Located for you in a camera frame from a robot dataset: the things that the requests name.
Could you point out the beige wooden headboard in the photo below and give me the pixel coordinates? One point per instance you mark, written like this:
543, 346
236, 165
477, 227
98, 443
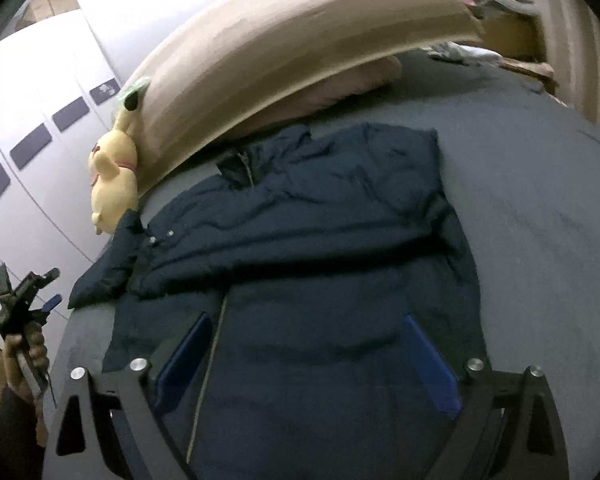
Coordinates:
280, 50

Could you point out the person's left forearm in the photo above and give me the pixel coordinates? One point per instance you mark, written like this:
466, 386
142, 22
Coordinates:
15, 435

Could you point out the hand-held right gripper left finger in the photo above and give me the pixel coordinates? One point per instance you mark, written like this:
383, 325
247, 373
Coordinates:
185, 355

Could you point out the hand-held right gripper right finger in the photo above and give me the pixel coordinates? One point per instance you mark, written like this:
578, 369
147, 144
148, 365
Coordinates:
430, 360

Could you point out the white wardrobe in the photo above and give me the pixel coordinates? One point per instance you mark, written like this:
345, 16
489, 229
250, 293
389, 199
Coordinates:
40, 85

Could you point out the beige curtain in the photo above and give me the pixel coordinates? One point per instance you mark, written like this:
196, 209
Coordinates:
585, 50

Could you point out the grey bed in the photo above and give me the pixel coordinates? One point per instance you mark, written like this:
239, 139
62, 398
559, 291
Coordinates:
530, 210

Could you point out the person's left hand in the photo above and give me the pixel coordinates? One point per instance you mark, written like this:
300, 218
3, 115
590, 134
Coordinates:
12, 365

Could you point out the pink pillow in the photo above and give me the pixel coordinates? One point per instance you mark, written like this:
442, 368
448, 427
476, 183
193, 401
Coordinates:
340, 90

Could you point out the brown paper bag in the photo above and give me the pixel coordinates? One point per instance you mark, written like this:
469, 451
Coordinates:
527, 72

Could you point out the white crumpled cloth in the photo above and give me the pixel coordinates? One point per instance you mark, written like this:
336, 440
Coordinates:
460, 52

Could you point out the yellow plush toy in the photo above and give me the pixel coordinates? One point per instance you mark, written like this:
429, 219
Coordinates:
112, 180

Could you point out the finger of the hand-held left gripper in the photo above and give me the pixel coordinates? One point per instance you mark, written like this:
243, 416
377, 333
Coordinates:
49, 305
44, 276

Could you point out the small patterned purple door panel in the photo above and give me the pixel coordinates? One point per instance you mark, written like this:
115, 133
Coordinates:
104, 91

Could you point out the pale green plastic piece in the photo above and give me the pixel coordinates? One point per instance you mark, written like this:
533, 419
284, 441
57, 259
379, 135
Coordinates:
132, 87

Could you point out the navy padded jacket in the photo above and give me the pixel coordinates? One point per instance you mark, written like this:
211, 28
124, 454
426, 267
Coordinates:
305, 240

